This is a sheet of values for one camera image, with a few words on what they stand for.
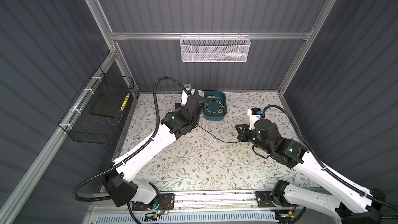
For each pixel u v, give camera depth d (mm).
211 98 1051
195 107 511
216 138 965
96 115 722
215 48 1236
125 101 798
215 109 1084
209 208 732
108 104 751
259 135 522
